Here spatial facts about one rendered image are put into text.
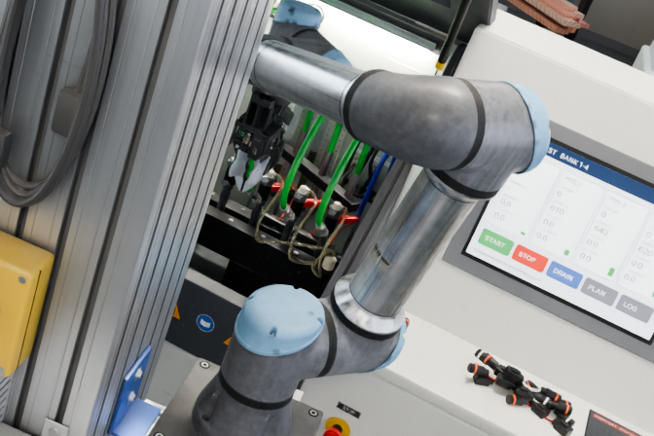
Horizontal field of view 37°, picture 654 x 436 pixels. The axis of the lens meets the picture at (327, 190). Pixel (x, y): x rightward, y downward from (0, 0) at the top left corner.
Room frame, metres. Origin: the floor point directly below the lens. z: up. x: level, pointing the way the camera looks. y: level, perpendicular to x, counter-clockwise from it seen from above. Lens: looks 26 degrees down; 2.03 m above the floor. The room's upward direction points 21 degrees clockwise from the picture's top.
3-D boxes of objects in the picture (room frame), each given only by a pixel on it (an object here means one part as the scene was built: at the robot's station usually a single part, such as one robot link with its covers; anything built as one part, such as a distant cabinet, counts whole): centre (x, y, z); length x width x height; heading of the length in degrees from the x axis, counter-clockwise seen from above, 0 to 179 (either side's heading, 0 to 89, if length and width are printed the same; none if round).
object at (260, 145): (1.55, 0.15, 1.35); 0.09 x 0.08 x 0.12; 169
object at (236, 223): (1.86, 0.09, 0.91); 0.34 x 0.10 x 0.15; 79
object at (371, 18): (2.14, 0.15, 1.43); 0.54 x 0.03 x 0.02; 79
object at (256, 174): (1.55, 0.13, 1.25); 0.06 x 0.03 x 0.09; 169
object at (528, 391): (1.60, -0.49, 1.01); 0.23 x 0.11 x 0.06; 79
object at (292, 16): (1.55, 0.14, 1.51); 0.09 x 0.08 x 0.11; 40
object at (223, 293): (1.65, 0.25, 0.87); 0.62 x 0.04 x 0.16; 79
